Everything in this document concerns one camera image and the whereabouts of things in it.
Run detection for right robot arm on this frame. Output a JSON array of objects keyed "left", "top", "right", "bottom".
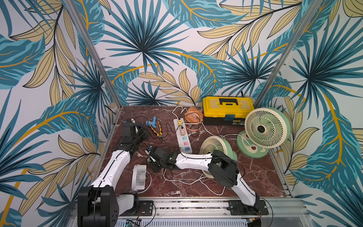
[{"left": 146, "top": 147, "right": 260, "bottom": 210}]

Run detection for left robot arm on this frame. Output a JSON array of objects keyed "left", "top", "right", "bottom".
[{"left": 77, "top": 118, "right": 148, "bottom": 227}]

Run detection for white mini fan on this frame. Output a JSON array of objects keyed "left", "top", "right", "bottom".
[{"left": 131, "top": 165, "right": 147, "bottom": 191}]

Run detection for white power strip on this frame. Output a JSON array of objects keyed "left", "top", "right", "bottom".
[{"left": 173, "top": 118, "right": 192, "bottom": 154}]

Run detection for orange mini fan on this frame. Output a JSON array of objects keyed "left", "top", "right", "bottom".
[{"left": 184, "top": 107, "right": 203, "bottom": 132}]

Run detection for small green desk fan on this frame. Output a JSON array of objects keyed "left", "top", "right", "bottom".
[{"left": 199, "top": 136, "right": 237, "bottom": 162}]

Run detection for large green standing fan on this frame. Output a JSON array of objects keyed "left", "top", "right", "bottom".
[{"left": 236, "top": 107, "right": 291, "bottom": 159}]

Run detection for blue plastic faucet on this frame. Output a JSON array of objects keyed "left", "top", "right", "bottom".
[{"left": 146, "top": 116, "right": 157, "bottom": 129}]

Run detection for yellow black pliers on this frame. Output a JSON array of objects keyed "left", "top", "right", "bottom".
[{"left": 149, "top": 121, "right": 165, "bottom": 142}]

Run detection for yellow black toolbox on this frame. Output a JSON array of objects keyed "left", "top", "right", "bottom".
[{"left": 202, "top": 96, "right": 254, "bottom": 126}]

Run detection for white power cable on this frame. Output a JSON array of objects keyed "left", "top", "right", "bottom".
[{"left": 162, "top": 167, "right": 227, "bottom": 196}]

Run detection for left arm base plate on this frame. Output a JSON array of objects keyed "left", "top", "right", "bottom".
[{"left": 122, "top": 201, "right": 155, "bottom": 217}]

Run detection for white fan plug cable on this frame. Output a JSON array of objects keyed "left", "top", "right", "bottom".
[{"left": 184, "top": 124, "right": 244, "bottom": 140}]

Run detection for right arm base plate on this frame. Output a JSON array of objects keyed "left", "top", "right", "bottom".
[{"left": 227, "top": 200, "right": 269, "bottom": 217}]

